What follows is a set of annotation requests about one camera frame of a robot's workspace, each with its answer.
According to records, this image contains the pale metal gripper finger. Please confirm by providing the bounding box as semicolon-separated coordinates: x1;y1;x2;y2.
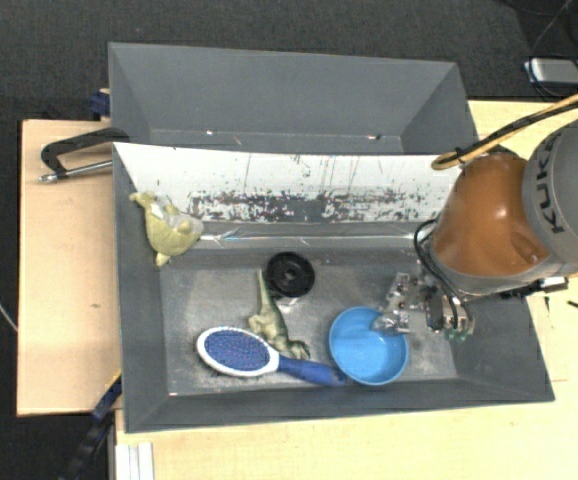
371;310;413;337
385;271;413;314

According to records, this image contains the blue bowl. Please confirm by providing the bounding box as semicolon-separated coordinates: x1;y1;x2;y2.
327;305;411;387

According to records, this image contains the green toy dinosaur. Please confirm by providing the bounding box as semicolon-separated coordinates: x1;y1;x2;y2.
246;268;312;361

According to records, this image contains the blue and white hairbrush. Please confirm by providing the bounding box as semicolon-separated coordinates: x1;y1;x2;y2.
195;325;349;388

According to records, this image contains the grey metal bin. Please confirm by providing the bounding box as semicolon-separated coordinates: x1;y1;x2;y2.
107;41;556;434

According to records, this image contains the yellow-green plush toy animal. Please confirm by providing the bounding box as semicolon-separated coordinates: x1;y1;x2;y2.
128;190;205;268

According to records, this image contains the pale wood flat board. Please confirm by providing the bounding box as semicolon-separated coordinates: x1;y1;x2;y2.
16;118;123;417

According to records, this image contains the black round ring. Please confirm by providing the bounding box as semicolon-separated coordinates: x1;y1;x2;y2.
264;250;317;299

